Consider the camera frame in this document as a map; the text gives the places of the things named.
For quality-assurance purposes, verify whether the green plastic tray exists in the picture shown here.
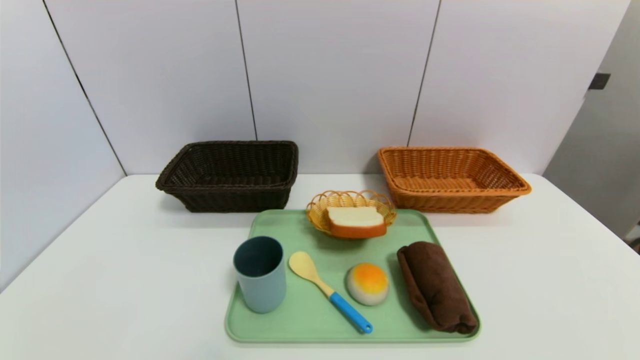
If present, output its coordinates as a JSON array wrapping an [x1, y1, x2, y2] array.
[[224, 208, 482, 345]]

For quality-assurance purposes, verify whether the toy bread slice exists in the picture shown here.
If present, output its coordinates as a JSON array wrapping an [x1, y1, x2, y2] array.
[[327, 206, 388, 239]]

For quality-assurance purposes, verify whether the cream spoon with blue handle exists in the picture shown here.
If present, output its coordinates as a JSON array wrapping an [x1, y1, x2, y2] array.
[[288, 251, 374, 335]]

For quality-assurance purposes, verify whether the blue-grey plastic cup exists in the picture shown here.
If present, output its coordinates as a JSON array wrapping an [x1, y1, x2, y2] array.
[[233, 236, 288, 314]]

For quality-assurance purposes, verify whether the round orange-topped toy bun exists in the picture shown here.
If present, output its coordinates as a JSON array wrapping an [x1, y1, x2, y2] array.
[[345, 262, 390, 307]]

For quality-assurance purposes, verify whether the orange rectangular wicker basket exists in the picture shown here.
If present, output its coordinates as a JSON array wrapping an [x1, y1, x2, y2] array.
[[377, 146, 532, 214]]

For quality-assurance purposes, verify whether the small round yellow basket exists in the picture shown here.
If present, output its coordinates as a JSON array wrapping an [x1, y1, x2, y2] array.
[[306, 189, 397, 240]]

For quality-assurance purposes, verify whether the dark brown wicker basket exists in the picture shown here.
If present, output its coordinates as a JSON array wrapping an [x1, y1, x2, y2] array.
[[155, 140, 299, 213]]

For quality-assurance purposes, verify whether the brown towel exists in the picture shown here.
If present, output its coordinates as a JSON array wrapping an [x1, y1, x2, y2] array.
[[397, 241, 478, 335]]

